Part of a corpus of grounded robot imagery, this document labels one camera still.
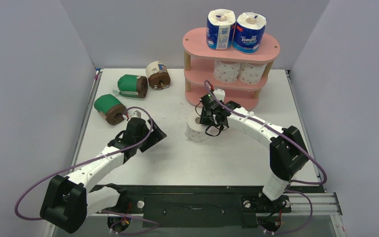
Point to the pink three-tier shelf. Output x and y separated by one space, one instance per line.
199 62

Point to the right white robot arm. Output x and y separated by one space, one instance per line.
287 150

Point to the blue paper roll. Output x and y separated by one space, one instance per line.
220 29

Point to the green brown roll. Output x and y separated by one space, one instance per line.
110 108
132 86

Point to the beige brown paper roll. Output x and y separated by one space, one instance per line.
158 76

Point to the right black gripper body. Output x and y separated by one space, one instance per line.
209 118

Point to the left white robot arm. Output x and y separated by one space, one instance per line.
70 199

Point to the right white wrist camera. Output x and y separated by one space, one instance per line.
219 94

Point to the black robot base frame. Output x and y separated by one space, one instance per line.
220 206

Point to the floral white paper roll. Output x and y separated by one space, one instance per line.
225 71

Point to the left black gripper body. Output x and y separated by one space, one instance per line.
154 138

